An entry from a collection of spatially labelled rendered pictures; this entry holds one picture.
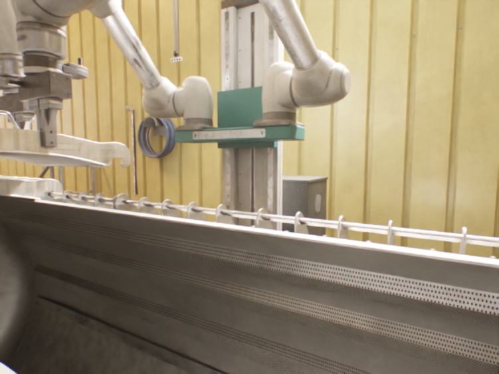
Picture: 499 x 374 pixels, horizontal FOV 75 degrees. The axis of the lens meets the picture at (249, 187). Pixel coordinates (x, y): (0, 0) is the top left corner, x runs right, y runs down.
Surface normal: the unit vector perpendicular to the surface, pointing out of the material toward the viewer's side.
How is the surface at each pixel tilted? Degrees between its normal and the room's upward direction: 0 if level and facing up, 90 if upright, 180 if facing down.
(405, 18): 90
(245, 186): 90
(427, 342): 62
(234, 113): 90
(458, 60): 90
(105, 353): 72
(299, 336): 105
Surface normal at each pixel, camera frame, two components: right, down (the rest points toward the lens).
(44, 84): -0.52, 0.08
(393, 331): -0.46, -0.39
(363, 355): -0.50, 0.34
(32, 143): 0.86, 0.05
